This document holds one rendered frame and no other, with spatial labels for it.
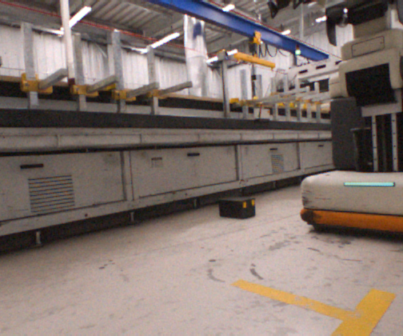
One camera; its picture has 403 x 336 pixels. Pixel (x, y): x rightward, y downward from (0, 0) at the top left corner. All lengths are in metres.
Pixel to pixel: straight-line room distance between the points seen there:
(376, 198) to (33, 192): 1.65
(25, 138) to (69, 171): 0.42
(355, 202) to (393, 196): 0.14
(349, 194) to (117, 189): 1.31
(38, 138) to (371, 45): 1.55
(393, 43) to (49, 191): 1.78
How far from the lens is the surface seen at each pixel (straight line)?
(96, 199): 1.98
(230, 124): 2.48
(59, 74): 1.39
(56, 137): 1.63
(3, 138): 1.55
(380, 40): 1.68
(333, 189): 1.62
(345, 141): 1.94
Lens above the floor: 0.42
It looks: 3 degrees down
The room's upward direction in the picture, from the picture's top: 4 degrees counter-clockwise
